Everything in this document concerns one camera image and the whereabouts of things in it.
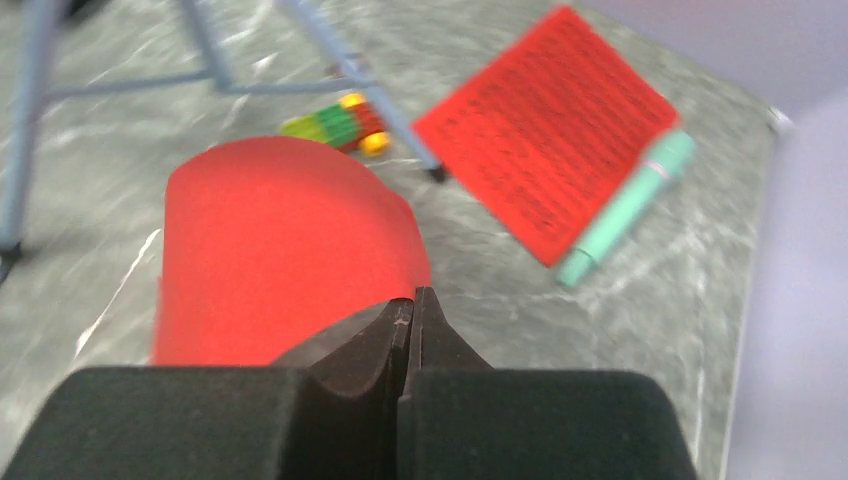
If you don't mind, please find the red sheet music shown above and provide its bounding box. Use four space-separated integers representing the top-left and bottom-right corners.
415 6 679 266
151 136 431 366

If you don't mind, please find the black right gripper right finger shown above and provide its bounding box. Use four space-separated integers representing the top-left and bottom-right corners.
397 287 697 479

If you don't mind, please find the mint green microphone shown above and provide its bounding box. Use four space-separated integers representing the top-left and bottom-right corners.
557 130 696 287

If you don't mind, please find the colourful toy brick car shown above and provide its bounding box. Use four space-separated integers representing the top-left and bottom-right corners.
281 93 393 157

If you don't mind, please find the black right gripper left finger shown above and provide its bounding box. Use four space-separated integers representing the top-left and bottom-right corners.
4 299 413 479

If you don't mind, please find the light blue music stand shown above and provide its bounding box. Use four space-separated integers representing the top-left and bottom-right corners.
1 0 446 273

